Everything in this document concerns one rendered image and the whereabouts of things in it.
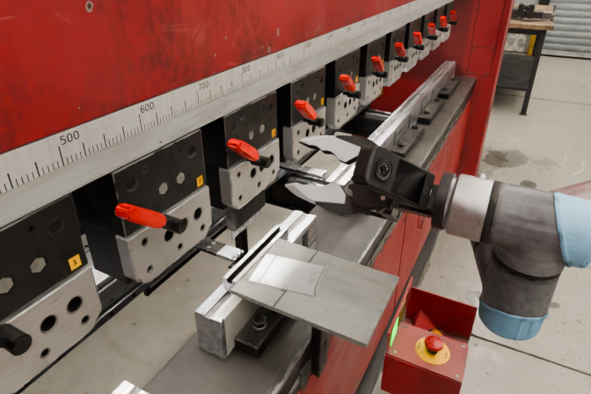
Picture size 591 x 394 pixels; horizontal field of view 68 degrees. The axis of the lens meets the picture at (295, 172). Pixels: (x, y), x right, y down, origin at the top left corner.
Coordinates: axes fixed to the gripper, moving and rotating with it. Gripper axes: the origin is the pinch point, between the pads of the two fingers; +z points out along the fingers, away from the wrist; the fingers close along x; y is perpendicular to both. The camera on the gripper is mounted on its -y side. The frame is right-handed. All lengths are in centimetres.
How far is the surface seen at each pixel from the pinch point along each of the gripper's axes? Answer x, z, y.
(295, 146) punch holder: 7.2, 11.5, 20.7
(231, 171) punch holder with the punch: -3.0, 11.6, 2.6
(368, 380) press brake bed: -52, 4, 132
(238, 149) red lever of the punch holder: -0.5, 8.3, -2.5
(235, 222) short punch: -10.1, 15.1, 14.5
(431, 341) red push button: -21, -19, 50
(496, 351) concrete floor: -27, -39, 168
